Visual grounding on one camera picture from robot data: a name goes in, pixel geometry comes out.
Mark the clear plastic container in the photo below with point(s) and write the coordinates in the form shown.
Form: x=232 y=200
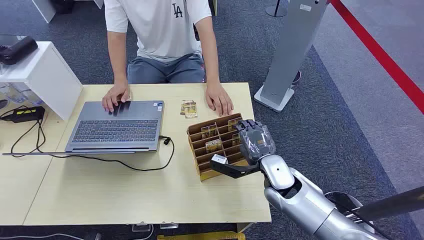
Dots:
x=20 y=94

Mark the black device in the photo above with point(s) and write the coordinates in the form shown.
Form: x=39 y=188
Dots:
x=16 y=49

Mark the person's left hand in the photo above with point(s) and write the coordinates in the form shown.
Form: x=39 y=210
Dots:
x=218 y=97

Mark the white box shelf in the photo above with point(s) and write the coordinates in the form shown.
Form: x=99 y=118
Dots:
x=49 y=76

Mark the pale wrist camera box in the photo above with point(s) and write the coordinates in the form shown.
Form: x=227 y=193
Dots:
x=219 y=159

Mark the metal floor plate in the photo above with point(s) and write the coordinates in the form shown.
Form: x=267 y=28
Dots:
x=169 y=226

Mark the person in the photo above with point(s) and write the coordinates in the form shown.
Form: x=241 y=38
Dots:
x=159 y=30

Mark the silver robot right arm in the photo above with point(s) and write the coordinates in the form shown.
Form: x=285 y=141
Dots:
x=308 y=205

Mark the cardboard card holder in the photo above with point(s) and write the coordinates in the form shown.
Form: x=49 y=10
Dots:
x=205 y=170

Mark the black power adapter yellow marks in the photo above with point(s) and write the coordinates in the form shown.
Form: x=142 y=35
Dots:
x=26 y=114

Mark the person's right hand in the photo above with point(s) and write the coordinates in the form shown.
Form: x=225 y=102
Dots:
x=116 y=94

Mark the yellow floor tape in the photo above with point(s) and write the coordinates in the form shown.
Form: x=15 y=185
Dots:
x=198 y=236

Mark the person's right forearm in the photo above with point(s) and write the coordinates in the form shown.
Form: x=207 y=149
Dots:
x=117 y=59

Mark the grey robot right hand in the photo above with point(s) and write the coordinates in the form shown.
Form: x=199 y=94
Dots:
x=256 y=142

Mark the grey laptop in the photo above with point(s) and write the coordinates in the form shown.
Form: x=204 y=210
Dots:
x=132 y=112

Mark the black camera bracket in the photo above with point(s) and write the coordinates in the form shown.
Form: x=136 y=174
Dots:
x=232 y=170

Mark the metal floor socket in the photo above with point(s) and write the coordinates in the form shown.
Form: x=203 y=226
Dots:
x=140 y=228

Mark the black stanchion round base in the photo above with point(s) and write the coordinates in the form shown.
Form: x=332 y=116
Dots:
x=275 y=11

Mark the cream table leg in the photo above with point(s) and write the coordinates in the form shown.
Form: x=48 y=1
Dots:
x=244 y=227

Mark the grey kiosk stand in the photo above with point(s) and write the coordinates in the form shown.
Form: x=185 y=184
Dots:
x=291 y=43

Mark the red floor tape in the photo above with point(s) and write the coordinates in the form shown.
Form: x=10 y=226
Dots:
x=381 y=56

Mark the person's left forearm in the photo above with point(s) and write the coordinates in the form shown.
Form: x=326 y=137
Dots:
x=209 y=56

